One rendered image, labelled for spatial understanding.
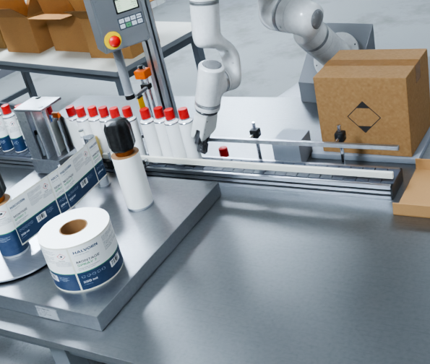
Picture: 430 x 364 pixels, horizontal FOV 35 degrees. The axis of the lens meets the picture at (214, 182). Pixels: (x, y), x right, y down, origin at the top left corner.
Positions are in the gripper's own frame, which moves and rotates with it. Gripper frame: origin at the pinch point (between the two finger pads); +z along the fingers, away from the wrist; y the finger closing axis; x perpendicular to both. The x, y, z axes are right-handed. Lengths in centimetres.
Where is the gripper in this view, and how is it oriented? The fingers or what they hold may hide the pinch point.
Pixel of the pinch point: (202, 146)
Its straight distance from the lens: 230.4
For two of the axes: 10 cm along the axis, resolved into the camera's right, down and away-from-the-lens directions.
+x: 8.8, 3.6, -3.1
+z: -1.0, 7.8, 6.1
